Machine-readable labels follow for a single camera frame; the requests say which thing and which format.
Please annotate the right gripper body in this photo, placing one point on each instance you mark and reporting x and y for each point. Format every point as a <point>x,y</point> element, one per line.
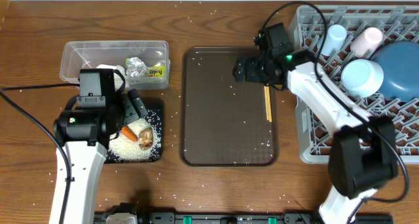
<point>258,72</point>

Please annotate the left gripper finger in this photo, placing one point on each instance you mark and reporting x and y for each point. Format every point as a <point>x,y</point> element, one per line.
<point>127,117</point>
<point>135,105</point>

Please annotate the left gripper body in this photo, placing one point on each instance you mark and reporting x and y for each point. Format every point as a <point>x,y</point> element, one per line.
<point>118,107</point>

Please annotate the orange carrot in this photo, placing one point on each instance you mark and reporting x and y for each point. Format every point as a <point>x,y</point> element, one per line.
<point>126,131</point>

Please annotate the wooden chopstick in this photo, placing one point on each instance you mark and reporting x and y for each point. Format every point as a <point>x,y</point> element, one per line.
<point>269,104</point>
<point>266,103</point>

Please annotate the brown food scrap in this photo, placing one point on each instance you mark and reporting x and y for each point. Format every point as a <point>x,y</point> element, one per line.
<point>146,139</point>

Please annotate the green yellow snack wrapper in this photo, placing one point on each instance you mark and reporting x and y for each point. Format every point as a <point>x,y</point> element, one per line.
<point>156,71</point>

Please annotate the aluminium foil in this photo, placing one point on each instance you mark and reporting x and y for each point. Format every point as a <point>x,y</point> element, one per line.
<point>135,67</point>

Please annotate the white napkin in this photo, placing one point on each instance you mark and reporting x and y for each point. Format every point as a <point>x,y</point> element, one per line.
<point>113,67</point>

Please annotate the light blue plastic cup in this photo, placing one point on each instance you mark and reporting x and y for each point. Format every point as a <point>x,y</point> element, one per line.
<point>335,38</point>

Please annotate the light blue bowl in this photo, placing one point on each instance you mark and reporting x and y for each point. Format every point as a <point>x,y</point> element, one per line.
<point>361,78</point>

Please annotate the white plastic cup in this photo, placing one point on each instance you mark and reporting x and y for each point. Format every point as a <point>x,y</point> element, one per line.
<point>367,41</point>

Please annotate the dark blue plate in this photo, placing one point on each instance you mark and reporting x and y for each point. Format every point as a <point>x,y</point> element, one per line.
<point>399,62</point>

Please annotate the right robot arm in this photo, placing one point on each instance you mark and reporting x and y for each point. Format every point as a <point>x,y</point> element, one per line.
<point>359,161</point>

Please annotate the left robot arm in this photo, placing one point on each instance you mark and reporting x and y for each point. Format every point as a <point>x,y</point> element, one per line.
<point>79,165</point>

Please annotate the grey dishwasher rack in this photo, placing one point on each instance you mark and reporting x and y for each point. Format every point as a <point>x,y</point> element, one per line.
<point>397,23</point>

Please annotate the pile of rice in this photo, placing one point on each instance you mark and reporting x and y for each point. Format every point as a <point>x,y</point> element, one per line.
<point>131,148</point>

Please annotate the black tray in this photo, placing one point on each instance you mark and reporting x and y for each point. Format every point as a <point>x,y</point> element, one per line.
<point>157,116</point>

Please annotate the dark brown serving tray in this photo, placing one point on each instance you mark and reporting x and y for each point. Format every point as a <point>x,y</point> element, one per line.
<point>225,123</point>

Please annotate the clear plastic container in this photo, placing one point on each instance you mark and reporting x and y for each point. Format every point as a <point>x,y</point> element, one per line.
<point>78,55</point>

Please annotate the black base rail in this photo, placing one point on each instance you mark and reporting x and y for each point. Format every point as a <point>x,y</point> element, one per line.
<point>130,213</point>

